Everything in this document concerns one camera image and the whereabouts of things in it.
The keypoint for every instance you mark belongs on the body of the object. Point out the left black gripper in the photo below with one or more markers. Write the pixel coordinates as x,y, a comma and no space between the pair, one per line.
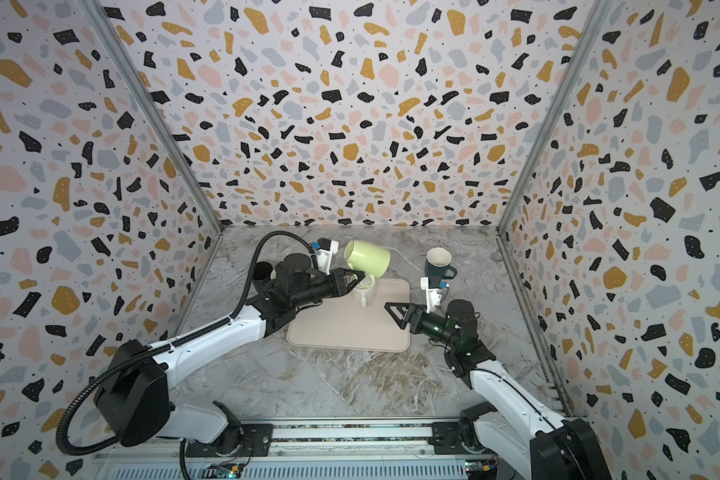
339,281

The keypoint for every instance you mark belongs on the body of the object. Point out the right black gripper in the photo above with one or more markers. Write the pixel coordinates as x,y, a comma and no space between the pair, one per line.
418,317

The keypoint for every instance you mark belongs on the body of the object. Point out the white cream mug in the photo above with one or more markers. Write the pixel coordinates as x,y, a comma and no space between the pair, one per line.
364,292

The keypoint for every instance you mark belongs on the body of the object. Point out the light green mug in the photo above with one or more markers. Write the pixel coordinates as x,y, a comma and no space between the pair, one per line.
373,260

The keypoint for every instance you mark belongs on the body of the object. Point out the dark green faceted mug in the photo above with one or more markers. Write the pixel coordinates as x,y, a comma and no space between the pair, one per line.
439,267

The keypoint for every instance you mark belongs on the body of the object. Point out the black mug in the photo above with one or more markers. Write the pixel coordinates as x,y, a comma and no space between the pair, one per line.
262,276

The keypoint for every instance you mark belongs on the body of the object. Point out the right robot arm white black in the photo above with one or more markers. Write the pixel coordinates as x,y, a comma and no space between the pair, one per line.
536,441

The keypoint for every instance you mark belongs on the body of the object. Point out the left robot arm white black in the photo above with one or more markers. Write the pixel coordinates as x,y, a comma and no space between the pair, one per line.
136,402

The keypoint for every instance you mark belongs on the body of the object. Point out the beige plastic tray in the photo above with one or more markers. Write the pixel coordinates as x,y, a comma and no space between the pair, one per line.
342,323

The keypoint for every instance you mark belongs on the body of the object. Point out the right circuit board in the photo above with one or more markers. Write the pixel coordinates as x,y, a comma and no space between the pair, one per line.
481,469

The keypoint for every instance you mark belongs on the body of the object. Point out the circuit board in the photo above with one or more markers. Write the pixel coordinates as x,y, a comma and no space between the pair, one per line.
481,469
223,471

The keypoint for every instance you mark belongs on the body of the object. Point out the left circuit board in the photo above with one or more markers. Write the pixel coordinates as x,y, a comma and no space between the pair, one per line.
223,471

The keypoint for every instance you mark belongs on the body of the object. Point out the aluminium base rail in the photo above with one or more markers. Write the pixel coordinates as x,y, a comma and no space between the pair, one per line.
342,448

